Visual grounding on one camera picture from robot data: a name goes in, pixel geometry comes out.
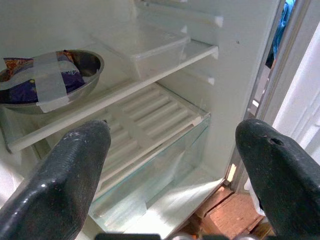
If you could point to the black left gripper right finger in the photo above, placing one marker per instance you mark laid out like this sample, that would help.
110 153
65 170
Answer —
282 180

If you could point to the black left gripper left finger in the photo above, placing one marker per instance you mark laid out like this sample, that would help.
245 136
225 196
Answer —
57 180

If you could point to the white glass fridge shelf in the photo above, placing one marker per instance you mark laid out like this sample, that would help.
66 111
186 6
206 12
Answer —
117 87
190 12

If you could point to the silver fridge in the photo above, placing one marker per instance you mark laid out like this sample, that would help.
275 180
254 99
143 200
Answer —
237 75

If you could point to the large red brick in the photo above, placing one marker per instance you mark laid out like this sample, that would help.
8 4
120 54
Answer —
232 217

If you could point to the grey tape strip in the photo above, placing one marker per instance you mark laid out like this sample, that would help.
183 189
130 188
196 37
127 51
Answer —
48 85
15 81

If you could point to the purple snack packet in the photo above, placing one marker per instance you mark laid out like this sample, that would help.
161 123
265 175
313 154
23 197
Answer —
73 80

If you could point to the clear crisper drawer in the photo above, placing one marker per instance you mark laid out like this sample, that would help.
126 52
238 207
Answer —
162 172

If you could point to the round steel bowl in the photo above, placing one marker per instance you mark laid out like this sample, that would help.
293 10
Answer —
90 67

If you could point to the white ridged crisper cover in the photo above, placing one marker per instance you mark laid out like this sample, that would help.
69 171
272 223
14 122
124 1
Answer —
155 115

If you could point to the orange snack packet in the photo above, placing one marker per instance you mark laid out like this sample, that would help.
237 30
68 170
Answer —
17 65

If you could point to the blue cloth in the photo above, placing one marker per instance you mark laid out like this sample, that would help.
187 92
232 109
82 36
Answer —
282 27

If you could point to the clear plastic lidded container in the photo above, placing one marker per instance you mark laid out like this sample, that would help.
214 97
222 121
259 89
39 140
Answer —
150 50

